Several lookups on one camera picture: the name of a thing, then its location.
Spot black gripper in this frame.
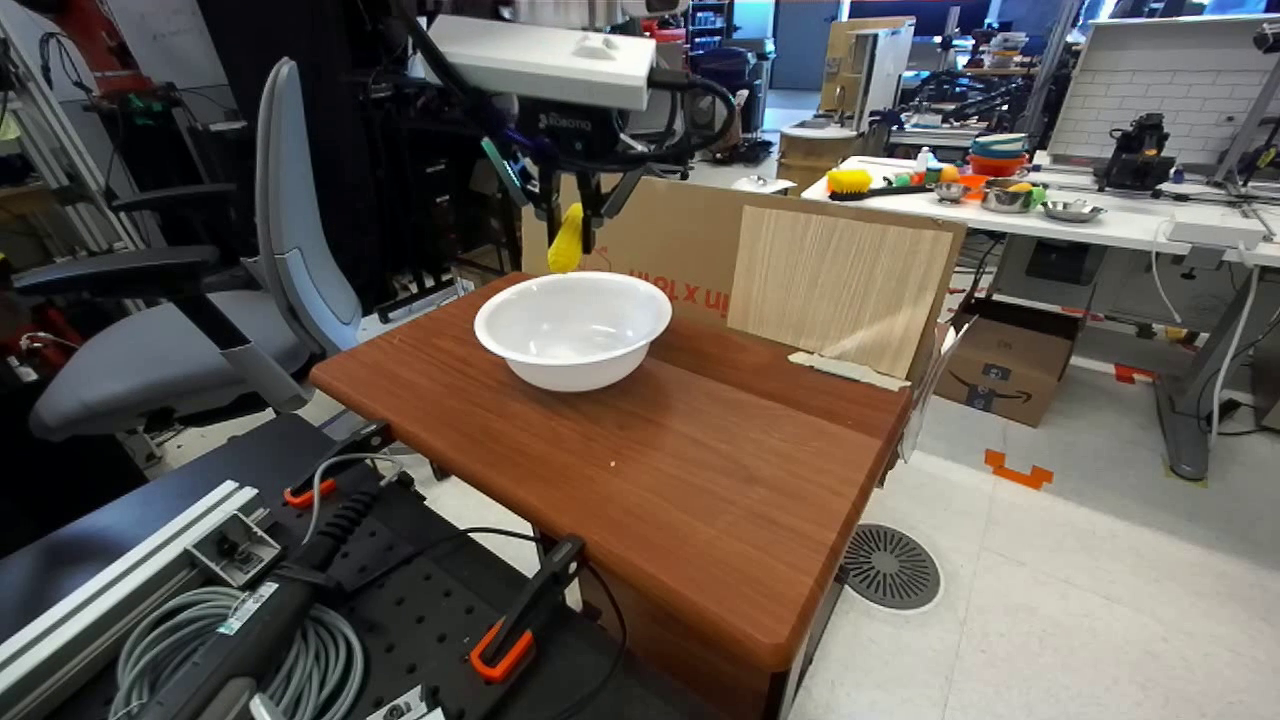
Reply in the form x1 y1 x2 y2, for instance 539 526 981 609
523 106 670 238

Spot yellow plastic toy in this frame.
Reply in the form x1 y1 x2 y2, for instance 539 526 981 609
545 201 592 276

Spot white bowl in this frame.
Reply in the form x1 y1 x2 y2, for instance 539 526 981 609
472 268 676 397

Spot cardboard panel with red print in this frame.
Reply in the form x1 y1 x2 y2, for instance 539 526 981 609
516 174 973 402

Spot yellow sponge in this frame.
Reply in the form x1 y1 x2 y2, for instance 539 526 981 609
818 158 880 201

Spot light wood panel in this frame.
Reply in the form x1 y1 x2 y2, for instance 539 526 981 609
724 201 954 391

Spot grey office chair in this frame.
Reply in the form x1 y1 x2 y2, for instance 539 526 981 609
8 53 372 444

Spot wooden crate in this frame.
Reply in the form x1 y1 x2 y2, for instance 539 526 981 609
811 11 920 130

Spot black corrugated conduit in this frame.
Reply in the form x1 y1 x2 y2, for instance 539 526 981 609
135 485 422 720

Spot stack of colourful bowls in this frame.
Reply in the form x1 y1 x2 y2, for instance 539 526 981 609
962 126 1035 180

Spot brown cardboard box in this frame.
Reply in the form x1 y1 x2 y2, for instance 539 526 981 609
933 312 1085 433

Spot round floor drain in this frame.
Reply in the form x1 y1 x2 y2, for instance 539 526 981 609
835 519 944 614

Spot metal dish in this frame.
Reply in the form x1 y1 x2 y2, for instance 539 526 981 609
1039 191 1108 226

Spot short aluminium profile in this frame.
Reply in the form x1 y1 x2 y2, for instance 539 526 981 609
183 513 286 593

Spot white work table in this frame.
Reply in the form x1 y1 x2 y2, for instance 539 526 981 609
794 150 1280 485

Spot black machine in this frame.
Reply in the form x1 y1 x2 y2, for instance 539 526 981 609
1091 106 1181 191

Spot white pegboard panel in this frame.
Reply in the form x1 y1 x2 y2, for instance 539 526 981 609
1042 11 1280 173

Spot black clamp with orange handle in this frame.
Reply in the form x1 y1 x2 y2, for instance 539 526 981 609
462 533 592 688
279 450 403 514

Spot grey coiled cable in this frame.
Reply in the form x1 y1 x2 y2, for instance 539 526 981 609
105 580 372 720

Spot long aluminium rail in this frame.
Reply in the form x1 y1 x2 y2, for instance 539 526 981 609
0 476 264 720

